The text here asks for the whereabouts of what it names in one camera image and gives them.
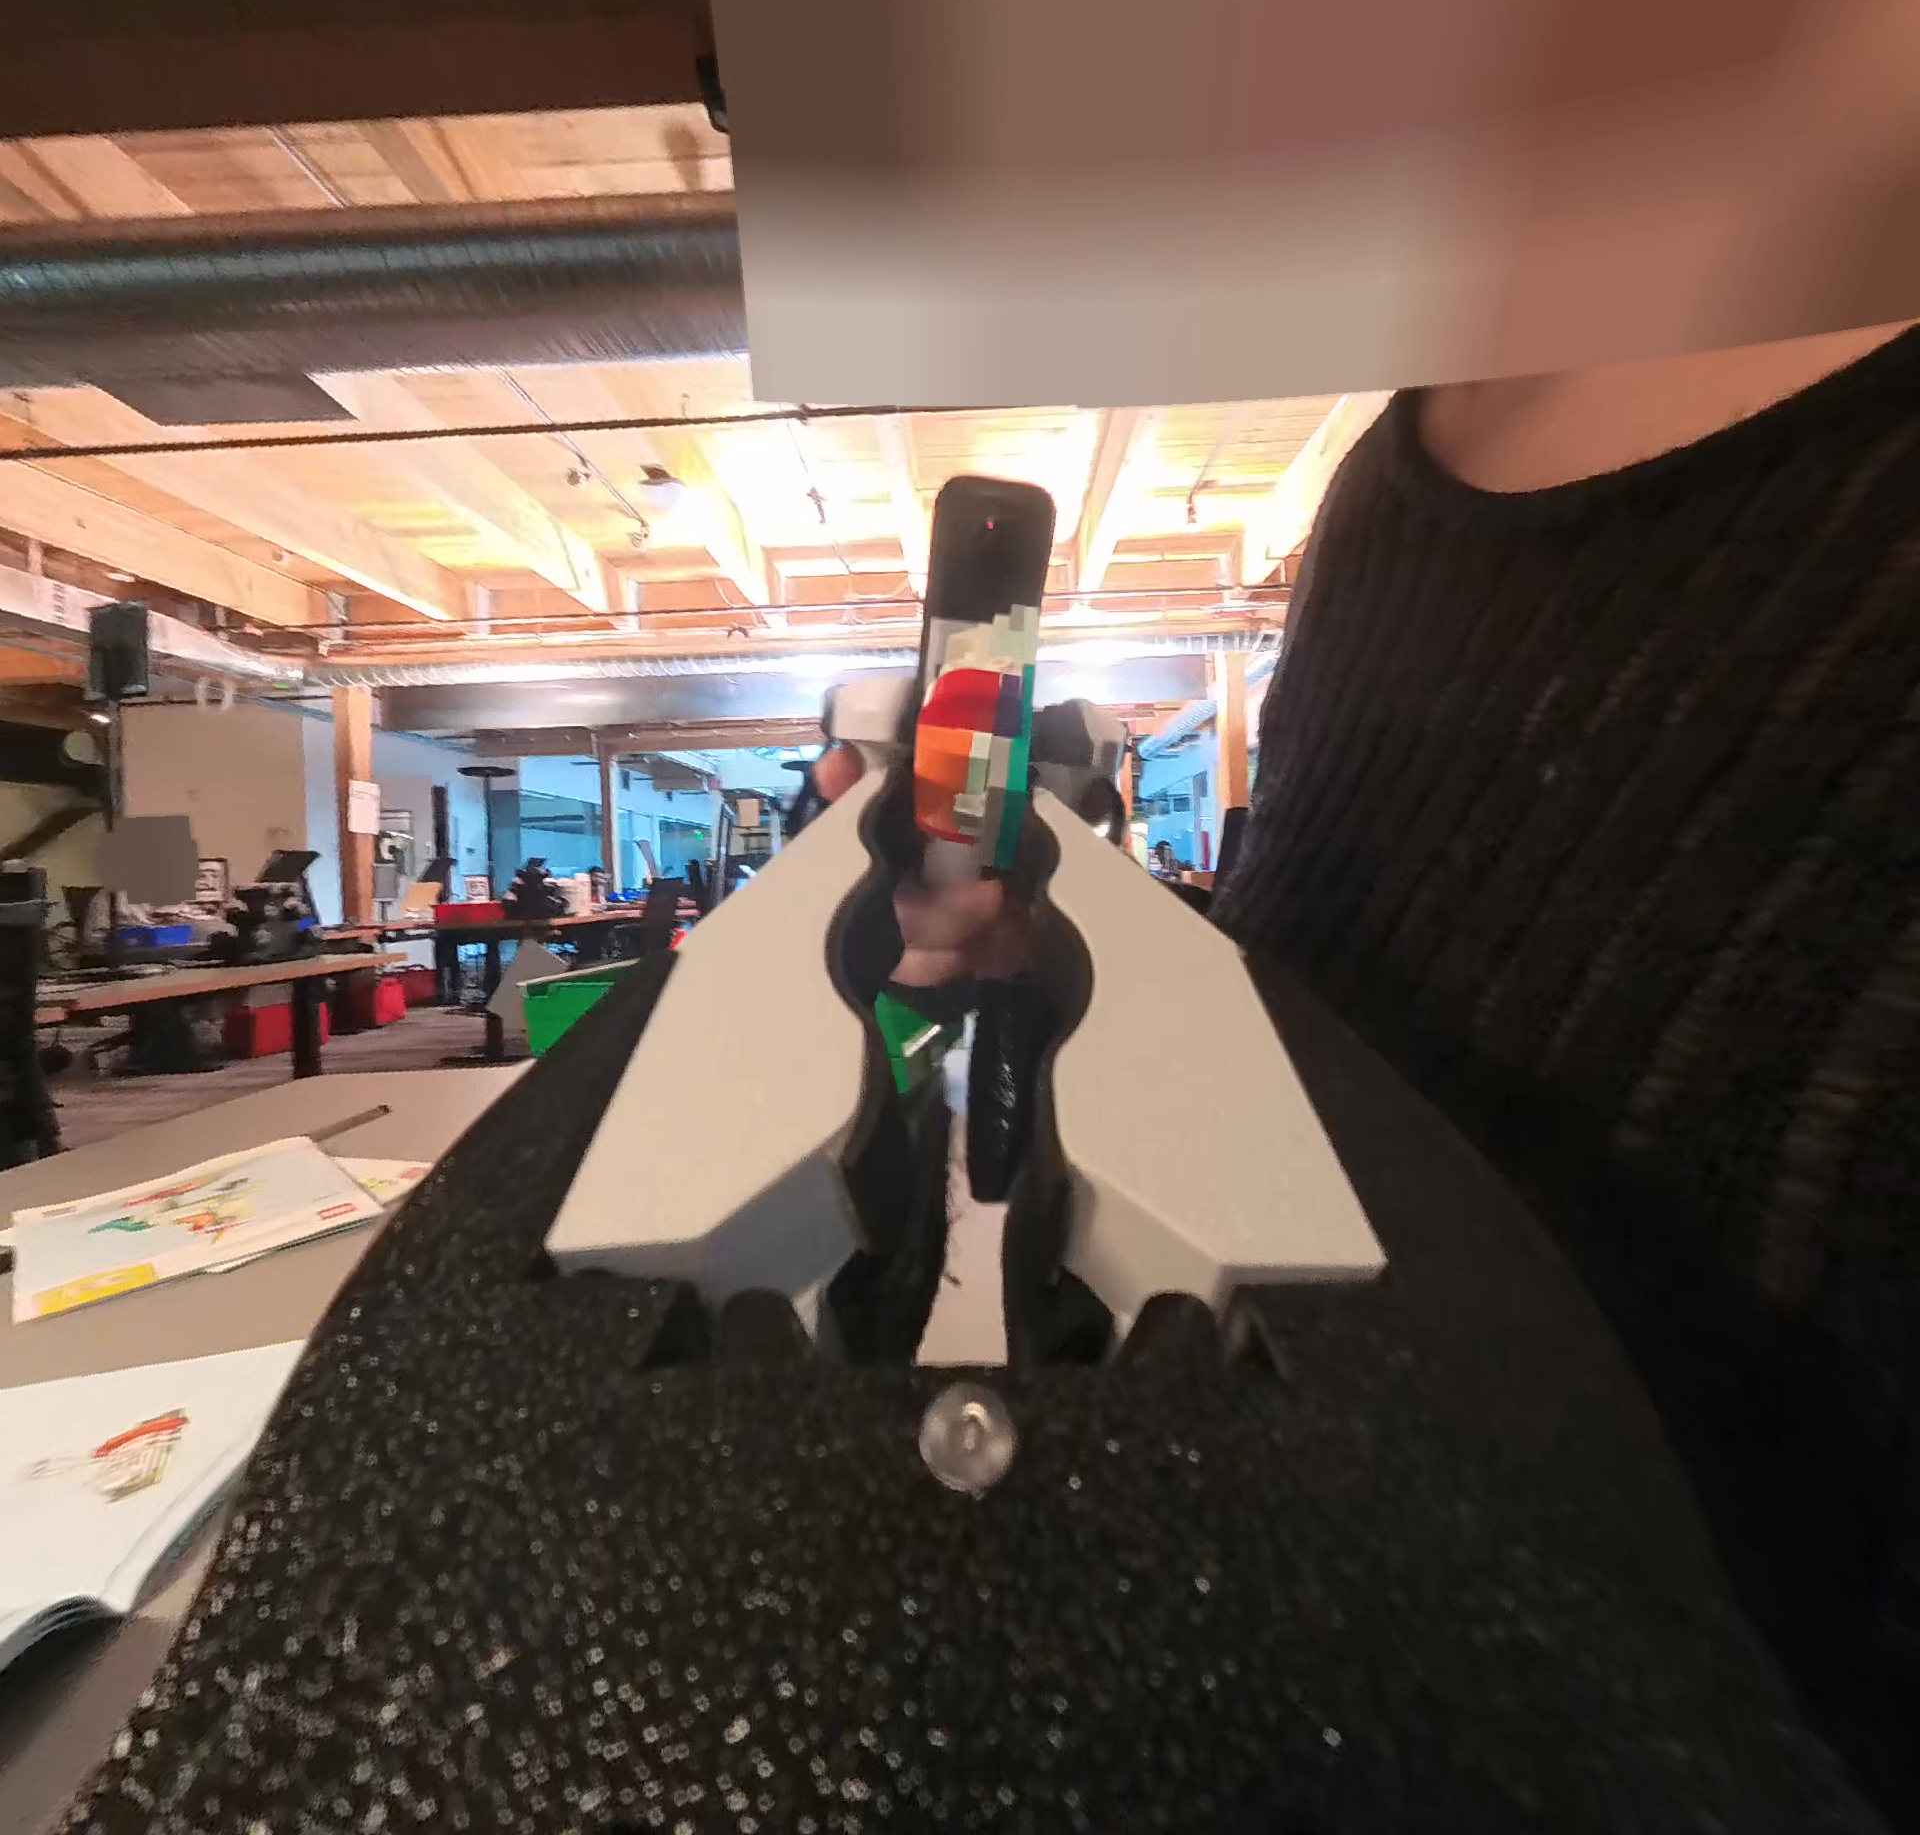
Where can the red storage crate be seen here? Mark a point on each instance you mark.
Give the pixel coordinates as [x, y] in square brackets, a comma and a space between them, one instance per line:
[277, 1028]
[376, 1003]

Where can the red white green lego assembly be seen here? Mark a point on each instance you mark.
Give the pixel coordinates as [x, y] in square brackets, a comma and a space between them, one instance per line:
[946, 718]

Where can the person's black knit sweater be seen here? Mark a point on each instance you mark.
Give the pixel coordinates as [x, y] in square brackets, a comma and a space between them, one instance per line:
[1576, 816]

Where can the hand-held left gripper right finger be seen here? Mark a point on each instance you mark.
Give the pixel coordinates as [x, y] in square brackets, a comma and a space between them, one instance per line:
[1200, 1100]

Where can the small colourful instruction booklet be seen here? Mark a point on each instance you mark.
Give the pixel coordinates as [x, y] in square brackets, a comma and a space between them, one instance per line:
[180, 1221]

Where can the large grey ventilation duct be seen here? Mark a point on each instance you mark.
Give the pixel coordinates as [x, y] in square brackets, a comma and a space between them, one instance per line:
[376, 289]

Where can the green plastic bin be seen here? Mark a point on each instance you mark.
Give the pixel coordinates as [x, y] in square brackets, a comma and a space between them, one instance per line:
[577, 1010]

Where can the person's right hand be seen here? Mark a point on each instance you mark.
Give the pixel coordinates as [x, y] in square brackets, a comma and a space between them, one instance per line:
[946, 935]

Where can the open instruction booklet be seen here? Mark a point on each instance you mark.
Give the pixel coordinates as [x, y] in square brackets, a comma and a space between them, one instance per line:
[105, 1490]

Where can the small paper leaflet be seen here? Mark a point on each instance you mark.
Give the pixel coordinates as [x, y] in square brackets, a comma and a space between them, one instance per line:
[393, 1179]

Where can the black wall speaker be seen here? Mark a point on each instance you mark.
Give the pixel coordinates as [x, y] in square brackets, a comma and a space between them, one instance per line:
[117, 650]

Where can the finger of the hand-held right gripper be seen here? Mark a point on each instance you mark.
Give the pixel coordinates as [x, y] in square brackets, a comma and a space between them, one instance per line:
[1080, 733]
[873, 709]

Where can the wooden workbench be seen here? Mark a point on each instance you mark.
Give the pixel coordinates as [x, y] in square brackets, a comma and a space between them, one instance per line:
[195, 983]

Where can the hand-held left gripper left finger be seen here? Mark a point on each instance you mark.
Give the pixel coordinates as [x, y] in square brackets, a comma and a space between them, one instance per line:
[721, 1086]

